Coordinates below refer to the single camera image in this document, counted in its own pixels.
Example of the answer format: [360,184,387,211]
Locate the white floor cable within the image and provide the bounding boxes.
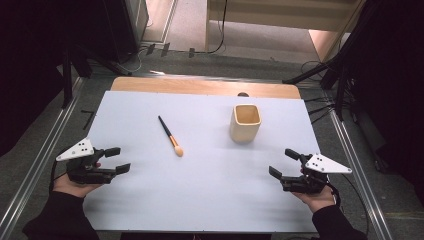
[116,46,148,75]

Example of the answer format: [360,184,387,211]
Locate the white table mat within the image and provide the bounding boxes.
[82,90,322,233]

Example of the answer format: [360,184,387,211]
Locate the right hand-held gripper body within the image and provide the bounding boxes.
[281,153,353,195]

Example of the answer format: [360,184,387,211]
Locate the black cabinet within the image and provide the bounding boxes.
[99,0,149,64]

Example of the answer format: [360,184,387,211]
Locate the black metal stand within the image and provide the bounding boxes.
[61,46,74,109]

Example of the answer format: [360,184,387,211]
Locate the dark curtain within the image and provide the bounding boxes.
[349,0,424,201]
[0,0,68,158]

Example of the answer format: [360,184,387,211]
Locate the person's right hand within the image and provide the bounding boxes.
[291,184,336,214]

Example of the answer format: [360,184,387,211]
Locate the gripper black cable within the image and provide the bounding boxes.
[49,159,68,194]
[328,173,370,238]

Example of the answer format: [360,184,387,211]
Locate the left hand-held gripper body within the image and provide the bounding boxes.
[55,138,118,185]

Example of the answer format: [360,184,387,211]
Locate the black tripod stand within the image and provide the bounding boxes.
[282,0,378,121]

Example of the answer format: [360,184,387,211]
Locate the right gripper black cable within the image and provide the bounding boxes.
[328,173,370,238]

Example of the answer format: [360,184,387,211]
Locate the person's left hand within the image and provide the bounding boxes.
[53,161,103,199]

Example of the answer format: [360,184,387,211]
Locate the beige square cup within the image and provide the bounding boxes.
[229,104,262,144]

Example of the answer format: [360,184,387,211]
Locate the black hanging cable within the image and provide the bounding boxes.
[194,0,229,55]

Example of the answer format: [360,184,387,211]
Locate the black floor cables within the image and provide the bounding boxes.
[306,94,336,125]

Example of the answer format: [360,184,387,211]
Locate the black-handled makeup brush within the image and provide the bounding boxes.
[157,115,185,158]

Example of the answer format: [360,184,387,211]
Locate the light wooden furniture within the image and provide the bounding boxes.
[204,0,364,63]

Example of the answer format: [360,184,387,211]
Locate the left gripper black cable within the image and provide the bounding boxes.
[49,159,68,194]

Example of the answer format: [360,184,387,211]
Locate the aluminium floor rail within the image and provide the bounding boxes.
[0,77,84,240]
[328,108,394,240]

